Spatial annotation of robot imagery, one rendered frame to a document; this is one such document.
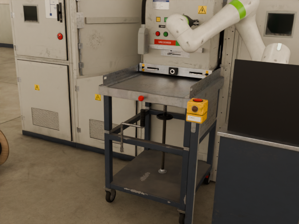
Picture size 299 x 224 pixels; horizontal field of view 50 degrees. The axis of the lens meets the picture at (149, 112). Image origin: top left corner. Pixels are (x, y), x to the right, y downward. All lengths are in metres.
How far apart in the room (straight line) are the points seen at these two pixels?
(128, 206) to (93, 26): 1.26
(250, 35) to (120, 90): 0.82
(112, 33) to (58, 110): 1.11
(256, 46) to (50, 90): 1.97
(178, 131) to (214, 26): 1.06
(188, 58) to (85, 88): 1.08
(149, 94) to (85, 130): 1.32
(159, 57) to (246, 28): 0.64
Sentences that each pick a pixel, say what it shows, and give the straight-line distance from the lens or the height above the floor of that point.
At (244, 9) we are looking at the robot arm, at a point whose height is 1.32.
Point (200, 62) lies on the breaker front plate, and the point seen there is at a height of 0.97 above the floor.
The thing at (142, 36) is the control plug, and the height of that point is 1.13.
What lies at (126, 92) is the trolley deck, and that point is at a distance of 1.91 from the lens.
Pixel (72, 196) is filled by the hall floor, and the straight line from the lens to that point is 2.47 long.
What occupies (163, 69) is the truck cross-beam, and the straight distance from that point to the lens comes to 2.30.
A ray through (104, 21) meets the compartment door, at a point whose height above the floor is 1.21.
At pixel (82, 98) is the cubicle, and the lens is 2.97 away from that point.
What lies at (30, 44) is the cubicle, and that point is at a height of 0.95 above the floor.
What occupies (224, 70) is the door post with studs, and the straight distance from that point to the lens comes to 2.38.
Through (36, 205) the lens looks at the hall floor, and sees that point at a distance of 2.43.
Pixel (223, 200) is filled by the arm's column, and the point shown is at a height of 0.38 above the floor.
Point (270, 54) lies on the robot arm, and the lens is 1.72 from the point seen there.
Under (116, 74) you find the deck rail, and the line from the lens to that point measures 2.11.
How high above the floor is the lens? 1.32
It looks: 18 degrees down
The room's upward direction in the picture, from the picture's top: 2 degrees clockwise
